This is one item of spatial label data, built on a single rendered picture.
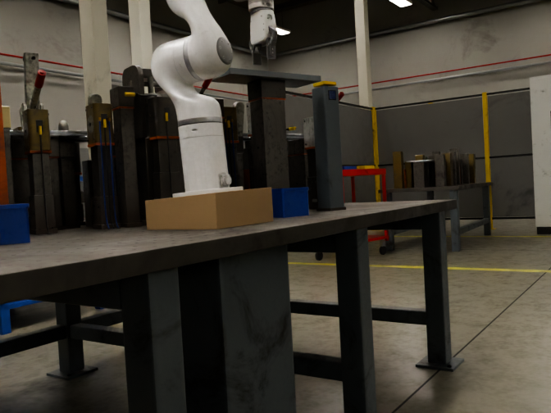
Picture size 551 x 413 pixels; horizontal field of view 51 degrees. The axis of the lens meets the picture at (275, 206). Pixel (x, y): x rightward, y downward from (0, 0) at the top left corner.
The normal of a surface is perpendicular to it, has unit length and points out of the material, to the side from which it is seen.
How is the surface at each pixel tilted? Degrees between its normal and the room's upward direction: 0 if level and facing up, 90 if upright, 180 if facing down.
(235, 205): 90
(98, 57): 90
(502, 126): 90
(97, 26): 90
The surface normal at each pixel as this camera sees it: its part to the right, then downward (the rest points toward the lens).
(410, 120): -0.56, 0.06
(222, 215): 0.83, -0.03
